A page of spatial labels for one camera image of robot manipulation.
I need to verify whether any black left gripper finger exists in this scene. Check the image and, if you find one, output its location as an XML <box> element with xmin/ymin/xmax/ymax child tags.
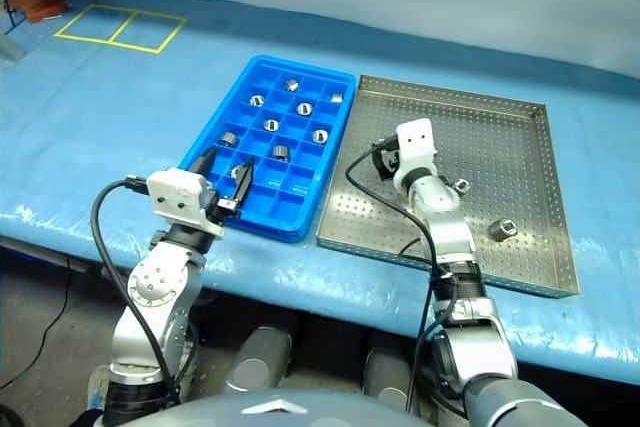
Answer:
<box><xmin>187</xmin><ymin>146</ymin><xmax>220</xmax><ymax>177</ymax></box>
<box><xmin>232</xmin><ymin>157</ymin><xmax>256</xmax><ymax>213</ymax></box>

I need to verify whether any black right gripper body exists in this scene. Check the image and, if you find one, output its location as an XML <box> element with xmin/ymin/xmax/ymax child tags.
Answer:
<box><xmin>372</xmin><ymin>135</ymin><xmax>401</xmax><ymax>182</ymax></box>

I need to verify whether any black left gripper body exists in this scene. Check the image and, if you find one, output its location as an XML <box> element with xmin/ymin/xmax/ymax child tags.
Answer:
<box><xmin>202</xmin><ymin>181</ymin><xmax>242</xmax><ymax>223</ymax></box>

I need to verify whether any blue compartment tray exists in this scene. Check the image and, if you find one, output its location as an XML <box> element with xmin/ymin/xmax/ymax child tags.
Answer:
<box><xmin>178</xmin><ymin>54</ymin><xmax>357</xmax><ymax>244</ymax></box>

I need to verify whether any blue plastic table cover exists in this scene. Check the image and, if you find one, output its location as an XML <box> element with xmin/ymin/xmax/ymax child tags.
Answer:
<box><xmin>0</xmin><ymin>0</ymin><xmax>640</xmax><ymax>388</ymax></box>

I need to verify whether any perforated metal tray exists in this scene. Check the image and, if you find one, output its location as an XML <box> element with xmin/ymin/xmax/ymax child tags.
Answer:
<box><xmin>315</xmin><ymin>74</ymin><xmax>582</xmax><ymax>299</ymax></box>

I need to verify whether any yellow tape marking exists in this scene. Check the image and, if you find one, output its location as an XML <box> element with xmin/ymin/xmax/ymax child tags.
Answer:
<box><xmin>53</xmin><ymin>3</ymin><xmax>188</xmax><ymax>55</ymax></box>

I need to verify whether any grey rounded robot leg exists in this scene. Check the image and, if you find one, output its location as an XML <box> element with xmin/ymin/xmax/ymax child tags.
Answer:
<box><xmin>362</xmin><ymin>346</ymin><xmax>419</xmax><ymax>411</ymax></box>
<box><xmin>224</xmin><ymin>326</ymin><xmax>294</xmax><ymax>396</ymax></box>

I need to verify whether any grey robot torso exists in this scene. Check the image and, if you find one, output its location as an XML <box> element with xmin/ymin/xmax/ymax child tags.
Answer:
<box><xmin>117</xmin><ymin>386</ymin><xmax>426</xmax><ymax>427</ymax></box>

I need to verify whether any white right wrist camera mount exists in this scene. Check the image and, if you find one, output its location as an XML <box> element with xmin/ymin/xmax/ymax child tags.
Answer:
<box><xmin>392</xmin><ymin>118</ymin><xmax>440</xmax><ymax>193</ymax></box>

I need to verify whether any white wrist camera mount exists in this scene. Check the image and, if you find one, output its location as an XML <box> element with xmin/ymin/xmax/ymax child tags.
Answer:
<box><xmin>392</xmin><ymin>118</ymin><xmax>440</xmax><ymax>193</ymax></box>
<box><xmin>145</xmin><ymin>166</ymin><xmax>226</xmax><ymax>238</ymax></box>

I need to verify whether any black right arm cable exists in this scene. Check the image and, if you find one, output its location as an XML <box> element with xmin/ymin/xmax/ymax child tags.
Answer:
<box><xmin>345</xmin><ymin>139</ymin><xmax>459</xmax><ymax>416</ymax></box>

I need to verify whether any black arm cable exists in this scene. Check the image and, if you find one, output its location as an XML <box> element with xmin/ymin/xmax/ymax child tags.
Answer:
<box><xmin>90</xmin><ymin>174</ymin><xmax>181</xmax><ymax>403</ymax></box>
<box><xmin>345</xmin><ymin>139</ymin><xmax>459</xmax><ymax>416</ymax></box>

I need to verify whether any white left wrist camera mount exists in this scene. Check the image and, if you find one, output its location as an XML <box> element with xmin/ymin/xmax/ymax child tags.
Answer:
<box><xmin>145</xmin><ymin>166</ymin><xmax>226</xmax><ymax>238</ymax></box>

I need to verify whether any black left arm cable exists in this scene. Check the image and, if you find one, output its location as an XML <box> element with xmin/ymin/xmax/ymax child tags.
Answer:
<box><xmin>90</xmin><ymin>174</ymin><xmax>181</xmax><ymax>403</ymax></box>

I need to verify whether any thin black floor cable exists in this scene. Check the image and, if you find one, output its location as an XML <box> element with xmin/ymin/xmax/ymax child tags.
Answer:
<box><xmin>0</xmin><ymin>266</ymin><xmax>71</xmax><ymax>391</ymax></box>

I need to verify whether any grey metal post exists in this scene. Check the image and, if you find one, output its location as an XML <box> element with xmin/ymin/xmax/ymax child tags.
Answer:
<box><xmin>0</xmin><ymin>34</ymin><xmax>24</xmax><ymax>63</ymax></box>

